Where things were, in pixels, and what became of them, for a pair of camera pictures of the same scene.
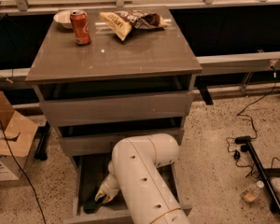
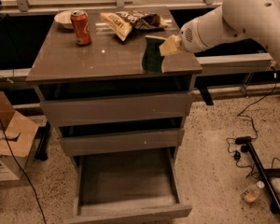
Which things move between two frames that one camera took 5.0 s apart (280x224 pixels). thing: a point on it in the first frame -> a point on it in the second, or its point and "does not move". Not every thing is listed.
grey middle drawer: (102, 145) does not move
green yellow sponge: (91, 206) -> (153, 57)
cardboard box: (9, 156) does not move
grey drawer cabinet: (107, 91) does not move
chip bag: (123, 21) does not move
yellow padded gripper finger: (100, 194) -> (171, 46)
